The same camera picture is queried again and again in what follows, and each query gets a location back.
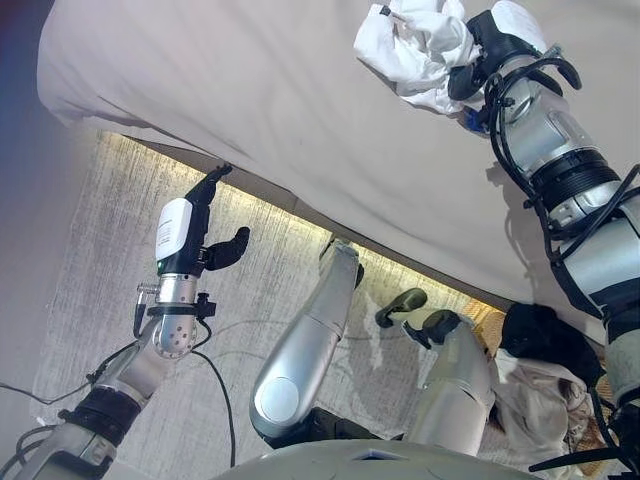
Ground blue wrist clip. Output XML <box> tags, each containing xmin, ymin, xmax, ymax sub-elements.
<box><xmin>462</xmin><ymin>107</ymin><xmax>490</xmax><ymax>135</ymax></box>

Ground silver robot left leg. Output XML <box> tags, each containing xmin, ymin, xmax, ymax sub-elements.
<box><xmin>248</xmin><ymin>238</ymin><xmax>365</xmax><ymax>449</ymax></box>

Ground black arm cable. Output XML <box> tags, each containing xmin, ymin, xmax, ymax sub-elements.
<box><xmin>482</xmin><ymin>57</ymin><xmax>640</xmax><ymax>474</ymax></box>
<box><xmin>132</xmin><ymin>282</ymin><xmax>239</xmax><ymax>469</ymax></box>

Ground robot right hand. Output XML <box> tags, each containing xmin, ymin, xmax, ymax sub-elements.
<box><xmin>447</xmin><ymin>0</ymin><xmax>550</xmax><ymax>102</ymax></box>

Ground cream garment with brown lettering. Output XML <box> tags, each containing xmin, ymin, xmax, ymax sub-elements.
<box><xmin>492</xmin><ymin>349</ymin><xmax>596</xmax><ymax>466</ymax></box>

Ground grey woven rug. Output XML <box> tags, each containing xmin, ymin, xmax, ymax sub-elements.
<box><xmin>29</xmin><ymin>129</ymin><xmax>640</xmax><ymax>480</ymax></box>

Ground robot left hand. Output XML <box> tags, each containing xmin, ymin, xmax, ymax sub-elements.
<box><xmin>154</xmin><ymin>163</ymin><xmax>252</xmax><ymax>277</ymax></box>

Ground black garment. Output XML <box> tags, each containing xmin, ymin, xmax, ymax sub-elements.
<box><xmin>501</xmin><ymin>302</ymin><xmax>604</xmax><ymax>386</ymax></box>

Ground wooden laundry basket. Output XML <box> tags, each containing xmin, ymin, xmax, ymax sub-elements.
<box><xmin>469</xmin><ymin>299</ymin><xmax>640</xmax><ymax>476</ymax></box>

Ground white garment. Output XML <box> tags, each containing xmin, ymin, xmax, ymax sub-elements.
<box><xmin>353</xmin><ymin>0</ymin><xmax>484</xmax><ymax>115</ymax></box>

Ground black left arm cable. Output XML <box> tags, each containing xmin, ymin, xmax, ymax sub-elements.
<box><xmin>132</xmin><ymin>282</ymin><xmax>239</xmax><ymax>469</ymax></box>

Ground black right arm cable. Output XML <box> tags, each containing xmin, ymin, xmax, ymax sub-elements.
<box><xmin>482</xmin><ymin>57</ymin><xmax>640</xmax><ymax>474</ymax></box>

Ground silver robot right leg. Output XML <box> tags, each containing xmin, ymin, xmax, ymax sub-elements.
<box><xmin>374</xmin><ymin>288</ymin><xmax>496</xmax><ymax>457</ymax></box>

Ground bed with beige cover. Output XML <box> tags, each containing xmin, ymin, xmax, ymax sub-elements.
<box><xmin>37</xmin><ymin>0</ymin><xmax>640</xmax><ymax>346</ymax></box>

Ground grey robot torso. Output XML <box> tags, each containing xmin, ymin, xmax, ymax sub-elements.
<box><xmin>214</xmin><ymin>438</ymin><xmax>531</xmax><ymax>480</ymax></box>

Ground silver robot leg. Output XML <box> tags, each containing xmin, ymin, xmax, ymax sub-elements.
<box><xmin>374</xmin><ymin>288</ymin><xmax>496</xmax><ymax>457</ymax></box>
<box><xmin>248</xmin><ymin>238</ymin><xmax>365</xmax><ymax>449</ymax></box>

